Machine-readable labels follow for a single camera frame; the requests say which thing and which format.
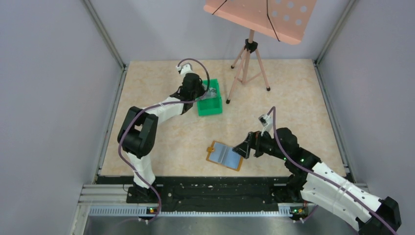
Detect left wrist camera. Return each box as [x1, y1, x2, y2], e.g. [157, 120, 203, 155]
[176, 63, 193, 76]

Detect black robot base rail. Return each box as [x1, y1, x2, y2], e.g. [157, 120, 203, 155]
[78, 176, 317, 220]

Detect pink music stand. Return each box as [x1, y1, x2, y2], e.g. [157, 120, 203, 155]
[203, 0, 317, 104]

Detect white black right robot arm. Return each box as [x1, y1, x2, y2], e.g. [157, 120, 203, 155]
[233, 128, 402, 235]

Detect green plastic bin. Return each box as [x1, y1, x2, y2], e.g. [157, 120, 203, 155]
[197, 79, 223, 117]

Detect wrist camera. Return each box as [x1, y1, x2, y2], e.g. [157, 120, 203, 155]
[258, 114, 273, 135]
[176, 63, 193, 76]

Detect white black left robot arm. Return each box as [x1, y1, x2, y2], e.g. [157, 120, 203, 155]
[117, 72, 210, 194]

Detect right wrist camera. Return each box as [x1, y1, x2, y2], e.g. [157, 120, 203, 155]
[258, 114, 273, 135]

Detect yellow leather card holder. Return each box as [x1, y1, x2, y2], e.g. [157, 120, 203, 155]
[206, 141, 243, 171]

